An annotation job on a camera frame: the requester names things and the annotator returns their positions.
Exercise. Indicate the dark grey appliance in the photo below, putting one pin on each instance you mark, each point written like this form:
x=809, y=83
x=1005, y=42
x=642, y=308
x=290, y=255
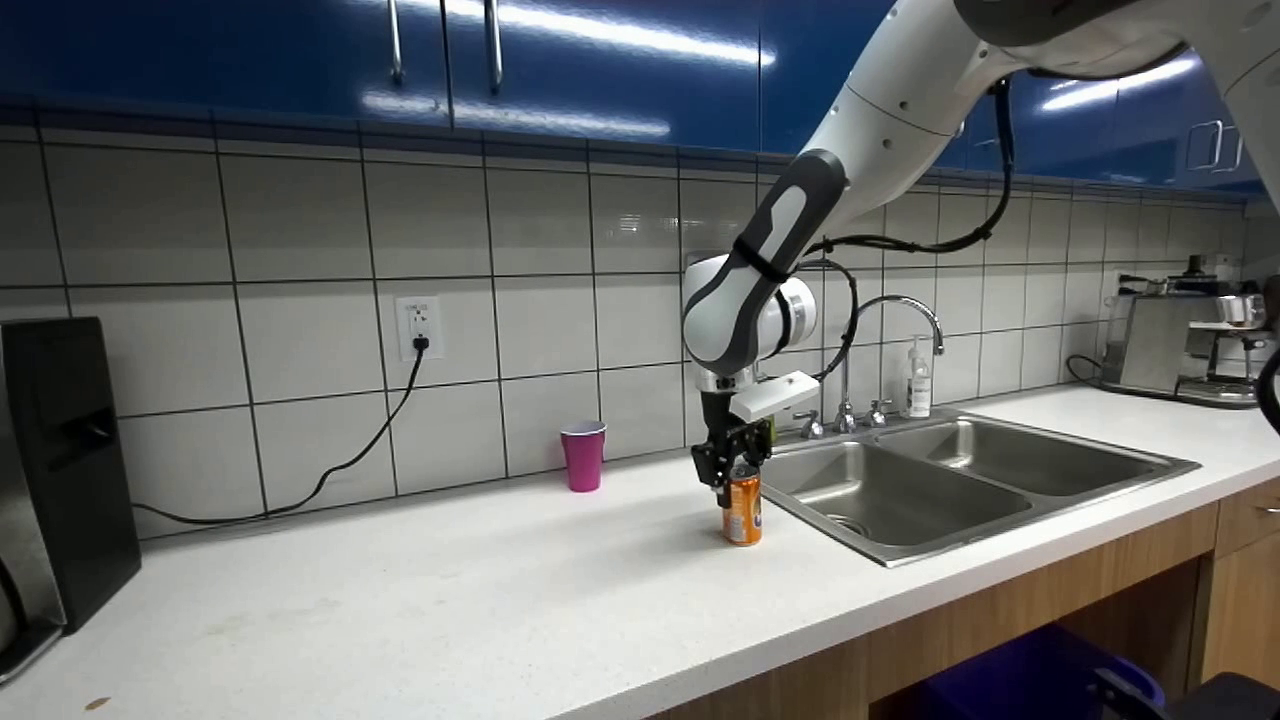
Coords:
x=25, y=561

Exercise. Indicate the chrome gooseneck faucet spout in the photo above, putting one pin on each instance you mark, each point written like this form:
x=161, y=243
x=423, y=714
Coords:
x=846, y=402

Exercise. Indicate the stainless steel double sink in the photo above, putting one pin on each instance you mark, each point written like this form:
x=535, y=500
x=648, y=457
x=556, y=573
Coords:
x=932, y=500

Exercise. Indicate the blue plastic bin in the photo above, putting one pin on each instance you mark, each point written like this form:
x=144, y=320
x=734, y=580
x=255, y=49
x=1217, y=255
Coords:
x=1025, y=674

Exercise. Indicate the clear pump soap bottle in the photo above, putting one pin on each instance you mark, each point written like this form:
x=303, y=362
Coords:
x=922, y=391

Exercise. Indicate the white wall outlet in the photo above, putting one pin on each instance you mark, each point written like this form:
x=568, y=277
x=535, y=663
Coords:
x=419, y=320

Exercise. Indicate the silver espresso machine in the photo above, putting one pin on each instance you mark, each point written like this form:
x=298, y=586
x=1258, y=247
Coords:
x=1174, y=342

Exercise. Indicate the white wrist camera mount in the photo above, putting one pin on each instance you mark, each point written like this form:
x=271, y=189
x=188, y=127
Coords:
x=781, y=392

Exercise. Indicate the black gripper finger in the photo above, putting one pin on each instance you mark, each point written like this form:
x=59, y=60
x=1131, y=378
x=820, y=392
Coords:
x=762, y=445
x=706, y=473

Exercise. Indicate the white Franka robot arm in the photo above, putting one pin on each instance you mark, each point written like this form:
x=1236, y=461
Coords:
x=882, y=123

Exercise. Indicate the wooden base cabinet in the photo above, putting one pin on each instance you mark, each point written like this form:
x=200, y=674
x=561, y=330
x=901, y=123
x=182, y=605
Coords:
x=1042, y=603

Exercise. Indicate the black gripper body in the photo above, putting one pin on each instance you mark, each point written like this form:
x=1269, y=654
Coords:
x=728, y=424

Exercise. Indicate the black coffee maker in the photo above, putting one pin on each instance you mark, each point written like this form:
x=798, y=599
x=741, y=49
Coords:
x=83, y=465

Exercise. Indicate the pink plastic cup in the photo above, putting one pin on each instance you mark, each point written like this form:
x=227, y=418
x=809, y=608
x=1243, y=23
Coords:
x=583, y=461

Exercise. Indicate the blue cabinet door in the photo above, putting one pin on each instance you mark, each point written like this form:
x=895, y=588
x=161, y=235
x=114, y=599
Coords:
x=602, y=95
x=1174, y=144
x=200, y=54
x=1064, y=142
x=803, y=66

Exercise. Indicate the orange soda can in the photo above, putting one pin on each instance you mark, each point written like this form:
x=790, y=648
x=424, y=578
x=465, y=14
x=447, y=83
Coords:
x=741, y=512

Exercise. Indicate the black chair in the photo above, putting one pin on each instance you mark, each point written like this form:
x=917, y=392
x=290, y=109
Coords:
x=1202, y=703

